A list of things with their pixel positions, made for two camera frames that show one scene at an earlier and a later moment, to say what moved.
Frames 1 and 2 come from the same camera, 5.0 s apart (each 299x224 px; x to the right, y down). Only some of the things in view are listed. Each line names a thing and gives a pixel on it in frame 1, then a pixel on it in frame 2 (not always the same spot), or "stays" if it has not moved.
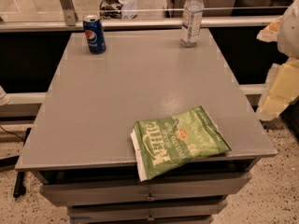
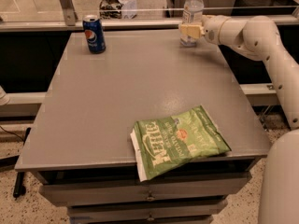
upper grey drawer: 161,188 stays
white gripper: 290,32 → 211,28
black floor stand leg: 19,189 stays
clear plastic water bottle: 192,20 stays
